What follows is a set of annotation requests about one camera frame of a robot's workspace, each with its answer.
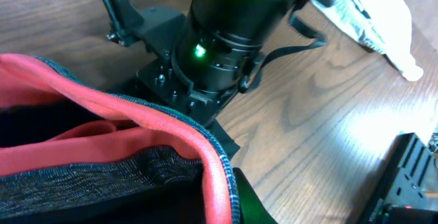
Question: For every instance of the black leggings red waistband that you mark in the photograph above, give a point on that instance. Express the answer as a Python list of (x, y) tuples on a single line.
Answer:
[(74, 154)]

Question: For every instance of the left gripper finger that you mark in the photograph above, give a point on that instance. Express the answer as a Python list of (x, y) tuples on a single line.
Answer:
[(252, 209)]

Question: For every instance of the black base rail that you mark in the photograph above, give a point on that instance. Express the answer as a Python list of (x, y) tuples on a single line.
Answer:
[(406, 192)]

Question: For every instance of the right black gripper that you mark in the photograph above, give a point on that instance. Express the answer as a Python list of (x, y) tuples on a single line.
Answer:
[(191, 73)]

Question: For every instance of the white garment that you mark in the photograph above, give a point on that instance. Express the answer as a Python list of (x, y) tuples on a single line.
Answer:
[(384, 26)]

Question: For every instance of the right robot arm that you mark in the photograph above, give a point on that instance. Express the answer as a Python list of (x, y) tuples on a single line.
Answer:
[(247, 24)]

